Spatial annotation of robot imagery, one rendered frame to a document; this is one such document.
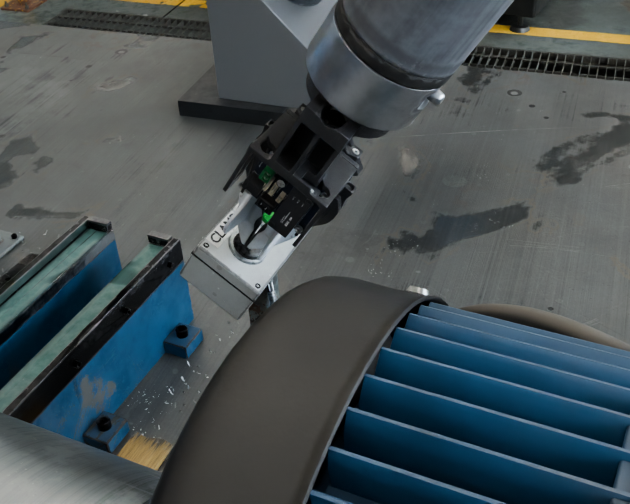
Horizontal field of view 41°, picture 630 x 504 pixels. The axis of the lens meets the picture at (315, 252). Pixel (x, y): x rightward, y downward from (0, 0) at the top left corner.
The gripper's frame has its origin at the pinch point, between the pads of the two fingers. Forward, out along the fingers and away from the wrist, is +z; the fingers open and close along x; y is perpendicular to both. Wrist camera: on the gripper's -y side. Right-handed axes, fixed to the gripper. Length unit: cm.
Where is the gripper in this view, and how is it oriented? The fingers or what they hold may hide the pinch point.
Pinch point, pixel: (256, 231)
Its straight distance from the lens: 75.2
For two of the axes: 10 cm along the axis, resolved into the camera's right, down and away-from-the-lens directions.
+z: -4.6, 5.5, 7.0
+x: 7.8, 6.2, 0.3
